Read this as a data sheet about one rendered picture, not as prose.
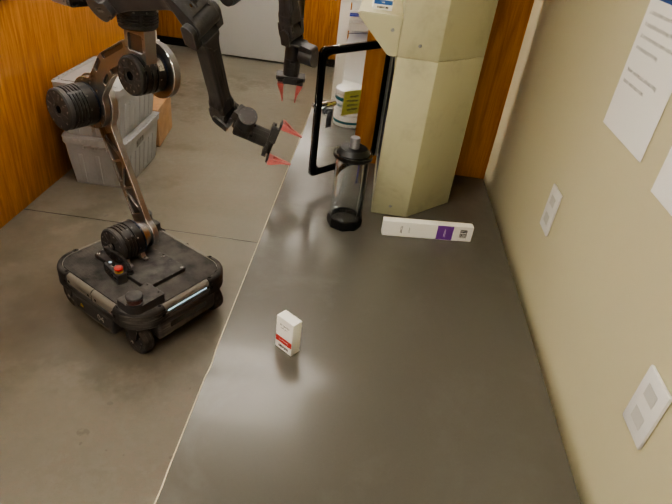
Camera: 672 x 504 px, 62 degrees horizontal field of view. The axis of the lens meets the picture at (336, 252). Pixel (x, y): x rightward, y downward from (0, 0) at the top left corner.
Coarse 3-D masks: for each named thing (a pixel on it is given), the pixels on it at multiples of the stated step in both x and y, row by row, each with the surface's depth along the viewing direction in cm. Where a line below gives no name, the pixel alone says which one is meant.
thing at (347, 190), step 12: (372, 156) 151; (336, 168) 153; (348, 168) 150; (360, 168) 150; (336, 180) 154; (348, 180) 152; (360, 180) 153; (336, 192) 156; (348, 192) 154; (360, 192) 155; (336, 204) 157; (348, 204) 156; (360, 204) 158; (336, 216) 159; (348, 216) 158
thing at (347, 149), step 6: (354, 138) 149; (360, 138) 150; (342, 144) 152; (348, 144) 153; (354, 144) 149; (360, 144) 154; (342, 150) 150; (348, 150) 149; (354, 150) 150; (360, 150) 150; (366, 150) 151; (348, 156) 148; (354, 156) 148; (360, 156) 149; (366, 156) 150
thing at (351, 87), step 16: (336, 64) 161; (352, 64) 166; (368, 64) 171; (336, 80) 164; (352, 80) 169; (368, 80) 174; (336, 96) 167; (352, 96) 172; (368, 96) 178; (336, 112) 171; (352, 112) 176; (368, 112) 181; (320, 128) 169; (336, 128) 174; (352, 128) 179; (368, 128) 185; (320, 144) 172; (336, 144) 178; (368, 144) 189; (320, 160) 176
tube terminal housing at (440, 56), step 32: (416, 0) 138; (448, 0) 138; (480, 0) 145; (416, 32) 142; (448, 32) 143; (480, 32) 151; (416, 64) 147; (448, 64) 149; (480, 64) 158; (416, 96) 151; (448, 96) 156; (416, 128) 156; (448, 128) 163; (384, 160) 162; (416, 160) 161; (448, 160) 171; (384, 192) 168; (416, 192) 169; (448, 192) 180
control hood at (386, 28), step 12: (372, 0) 156; (396, 0) 161; (360, 12) 141; (372, 12) 141; (384, 12) 143; (396, 12) 145; (372, 24) 142; (384, 24) 142; (396, 24) 142; (384, 36) 144; (396, 36) 143; (384, 48) 145; (396, 48) 145
